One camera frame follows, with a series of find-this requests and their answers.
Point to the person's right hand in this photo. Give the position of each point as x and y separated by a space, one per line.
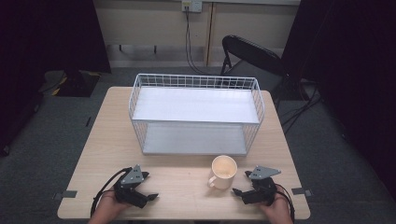
278 205

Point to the person's left hand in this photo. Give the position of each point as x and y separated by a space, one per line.
112 203

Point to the black folding chair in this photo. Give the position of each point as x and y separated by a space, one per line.
252 53

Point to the black floor tape strip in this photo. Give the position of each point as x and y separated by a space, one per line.
88 121

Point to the black curtain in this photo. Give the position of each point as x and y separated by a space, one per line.
351 77
46 46

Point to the black and yellow stand base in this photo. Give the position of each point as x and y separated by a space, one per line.
73 82

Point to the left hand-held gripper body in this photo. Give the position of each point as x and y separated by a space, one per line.
129 189

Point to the cream ceramic cup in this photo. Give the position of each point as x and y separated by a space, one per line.
223 174

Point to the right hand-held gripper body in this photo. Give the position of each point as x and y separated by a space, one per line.
263 189

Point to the grey tape marker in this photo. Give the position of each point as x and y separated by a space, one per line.
69 194
299 191

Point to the white wall socket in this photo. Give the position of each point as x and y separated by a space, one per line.
192 5

